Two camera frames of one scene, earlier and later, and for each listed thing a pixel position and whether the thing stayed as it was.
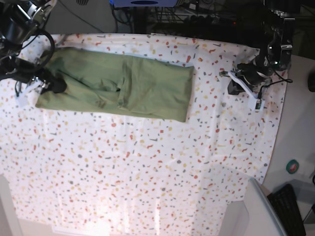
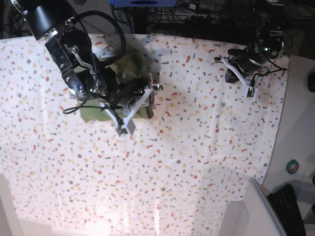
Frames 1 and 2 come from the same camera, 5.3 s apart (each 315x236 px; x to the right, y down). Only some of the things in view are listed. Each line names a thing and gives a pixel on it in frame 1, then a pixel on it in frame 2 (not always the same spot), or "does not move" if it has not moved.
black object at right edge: [311, 82] does not move
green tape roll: [292, 166] does not move
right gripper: [255, 73] -> [248, 60]
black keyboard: [287, 209] does not move
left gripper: [25, 69] -> [122, 93]
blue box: [142, 3] does not move
